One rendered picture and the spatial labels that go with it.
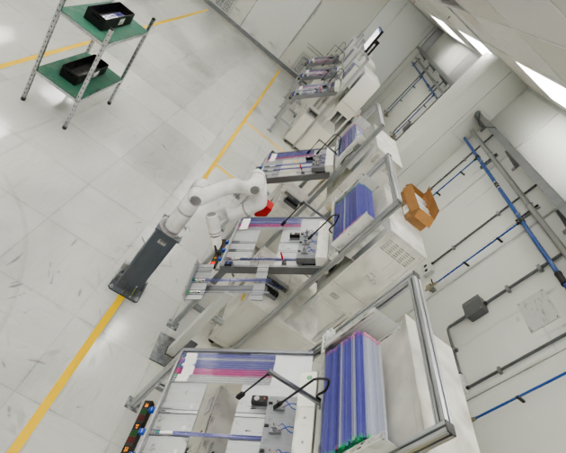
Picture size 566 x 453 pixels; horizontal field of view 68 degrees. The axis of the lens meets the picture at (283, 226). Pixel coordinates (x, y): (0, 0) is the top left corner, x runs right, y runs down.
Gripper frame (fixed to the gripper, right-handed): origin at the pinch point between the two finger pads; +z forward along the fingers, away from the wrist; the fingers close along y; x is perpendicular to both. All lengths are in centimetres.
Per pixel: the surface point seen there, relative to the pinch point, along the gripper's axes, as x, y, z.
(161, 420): 6, 128, 5
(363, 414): 97, 142, -29
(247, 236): 13.9, -30.0, 5.5
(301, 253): 59, 1, -1
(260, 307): 27, 10, 42
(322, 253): 74, 4, -2
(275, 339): 36, 10, 73
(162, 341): -44, 31, 58
